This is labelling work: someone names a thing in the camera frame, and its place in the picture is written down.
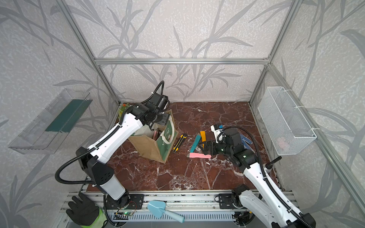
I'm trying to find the clear plastic wall bin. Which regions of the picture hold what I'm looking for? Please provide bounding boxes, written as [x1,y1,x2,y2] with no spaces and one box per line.
[8,89,93,154]

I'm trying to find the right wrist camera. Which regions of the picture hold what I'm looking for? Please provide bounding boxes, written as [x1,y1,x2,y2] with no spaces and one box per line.
[211,123,223,143]

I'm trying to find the green Christmas jute pouch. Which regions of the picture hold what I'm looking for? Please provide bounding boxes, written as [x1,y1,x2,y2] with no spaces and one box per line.
[128,109,179,163]

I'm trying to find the orange utility knife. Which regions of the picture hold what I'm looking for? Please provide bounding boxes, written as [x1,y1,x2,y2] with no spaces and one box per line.
[200,131,206,142]

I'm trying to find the light blue garden trowel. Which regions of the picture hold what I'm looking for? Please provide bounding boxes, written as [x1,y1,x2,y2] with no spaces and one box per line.
[147,200,185,223]

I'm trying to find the blue dotted work glove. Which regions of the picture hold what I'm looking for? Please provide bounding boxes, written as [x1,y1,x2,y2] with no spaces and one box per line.
[240,134,253,151]

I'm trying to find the teal utility knife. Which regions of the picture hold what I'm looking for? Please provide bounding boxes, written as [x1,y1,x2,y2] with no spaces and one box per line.
[190,134,202,153]

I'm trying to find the yellow black utility knife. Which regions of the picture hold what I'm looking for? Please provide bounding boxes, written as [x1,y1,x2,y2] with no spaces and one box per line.
[173,133,188,153]

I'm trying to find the black green rubber glove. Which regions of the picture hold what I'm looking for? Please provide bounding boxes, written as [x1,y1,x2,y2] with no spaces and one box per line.
[66,193,107,228]

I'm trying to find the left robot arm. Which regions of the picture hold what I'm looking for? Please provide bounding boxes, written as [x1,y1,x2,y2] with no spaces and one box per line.
[55,92,170,200]

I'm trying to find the pink utility knife crosswise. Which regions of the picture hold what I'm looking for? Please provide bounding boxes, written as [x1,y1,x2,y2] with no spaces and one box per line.
[187,153,212,159]

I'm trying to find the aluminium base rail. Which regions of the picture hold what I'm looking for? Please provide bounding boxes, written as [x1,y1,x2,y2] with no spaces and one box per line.
[59,190,300,213]

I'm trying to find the white wire mesh basket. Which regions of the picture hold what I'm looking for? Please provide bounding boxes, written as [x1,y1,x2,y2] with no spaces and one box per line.
[258,86,317,156]

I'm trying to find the potted artificial flowers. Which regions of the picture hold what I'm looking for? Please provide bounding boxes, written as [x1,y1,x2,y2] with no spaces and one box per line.
[118,103,131,120]

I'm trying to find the pink utility knife grey tip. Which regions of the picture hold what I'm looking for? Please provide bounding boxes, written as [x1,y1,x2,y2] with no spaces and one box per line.
[153,130,159,141]

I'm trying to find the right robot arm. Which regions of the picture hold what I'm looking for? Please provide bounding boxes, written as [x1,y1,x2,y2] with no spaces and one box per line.
[202,124,316,228]

